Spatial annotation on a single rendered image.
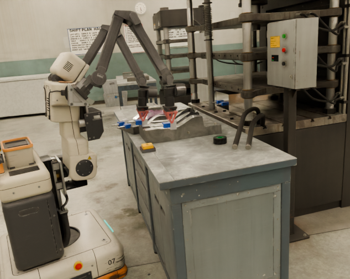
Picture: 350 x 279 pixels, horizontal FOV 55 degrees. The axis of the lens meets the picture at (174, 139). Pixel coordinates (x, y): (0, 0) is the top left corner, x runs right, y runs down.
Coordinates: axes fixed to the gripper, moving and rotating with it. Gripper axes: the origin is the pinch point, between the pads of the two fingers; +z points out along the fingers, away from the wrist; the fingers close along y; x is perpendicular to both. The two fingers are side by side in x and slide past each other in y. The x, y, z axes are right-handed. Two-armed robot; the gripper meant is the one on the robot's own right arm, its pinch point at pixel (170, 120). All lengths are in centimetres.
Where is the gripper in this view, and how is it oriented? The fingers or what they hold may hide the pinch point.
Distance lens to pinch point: 199.1
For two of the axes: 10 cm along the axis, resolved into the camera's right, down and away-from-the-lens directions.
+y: -2.6, -2.4, 9.4
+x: -9.6, 1.2, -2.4
